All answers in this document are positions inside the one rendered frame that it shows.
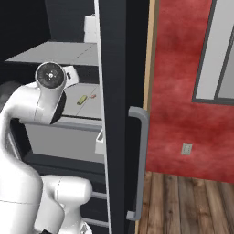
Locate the white carton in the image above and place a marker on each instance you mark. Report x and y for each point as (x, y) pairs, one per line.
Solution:
(90, 29)

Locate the white door bin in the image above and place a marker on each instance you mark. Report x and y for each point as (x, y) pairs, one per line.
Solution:
(100, 143)

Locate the yellow butter stick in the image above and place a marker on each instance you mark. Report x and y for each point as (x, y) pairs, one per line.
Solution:
(81, 100)

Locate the tan wooden side panel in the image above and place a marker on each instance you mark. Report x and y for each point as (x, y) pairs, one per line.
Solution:
(150, 55)

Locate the dark fridge door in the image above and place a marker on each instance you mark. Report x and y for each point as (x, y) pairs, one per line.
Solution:
(117, 91)

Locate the grey fridge shelf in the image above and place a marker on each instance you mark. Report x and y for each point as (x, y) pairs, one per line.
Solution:
(58, 53)
(87, 106)

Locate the grey wall outlet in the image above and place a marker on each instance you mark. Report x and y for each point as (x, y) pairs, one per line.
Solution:
(186, 148)

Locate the grey fridge drawer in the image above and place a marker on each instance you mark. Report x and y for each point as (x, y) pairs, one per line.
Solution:
(67, 141)

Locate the grey framed window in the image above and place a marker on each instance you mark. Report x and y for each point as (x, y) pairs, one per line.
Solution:
(218, 51)

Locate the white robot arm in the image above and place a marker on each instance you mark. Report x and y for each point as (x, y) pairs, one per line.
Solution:
(21, 189)

